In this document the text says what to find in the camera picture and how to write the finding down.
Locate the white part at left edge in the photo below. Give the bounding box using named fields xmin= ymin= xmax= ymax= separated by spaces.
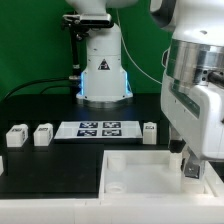
xmin=0 ymin=156 xmax=4 ymax=176

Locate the white L-shaped obstacle wall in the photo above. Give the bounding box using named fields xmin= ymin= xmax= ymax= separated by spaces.
xmin=0 ymin=152 xmax=224 ymax=224

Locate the black camera on stand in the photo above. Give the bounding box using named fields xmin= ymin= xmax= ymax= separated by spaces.
xmin=61 ymin=13 xmax=114 ymax=80

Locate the plate with fiducial markers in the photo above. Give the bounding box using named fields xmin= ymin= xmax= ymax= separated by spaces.
xmin=55 ymin=121 xmax=142 ymax=140

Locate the black cable on table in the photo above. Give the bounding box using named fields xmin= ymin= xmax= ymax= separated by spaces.
xmin=1 ymin=77 xmax=76 ymax=101

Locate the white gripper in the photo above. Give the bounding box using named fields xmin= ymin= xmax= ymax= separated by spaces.
xmin=161 ymin=75 xmax=224 ymax=179

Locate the grey cable behind arm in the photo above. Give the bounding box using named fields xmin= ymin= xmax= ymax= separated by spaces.
xmin=114 ymin=8 xmax=163 ymax=86

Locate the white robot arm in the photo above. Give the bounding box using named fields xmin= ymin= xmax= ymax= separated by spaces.
xmin=63 ymin=0 xmax=224 ymax=179

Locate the white square tabletop part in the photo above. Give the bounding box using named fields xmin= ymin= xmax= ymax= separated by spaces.
xmin=99 ymin=150 xmax=224 ymax=199

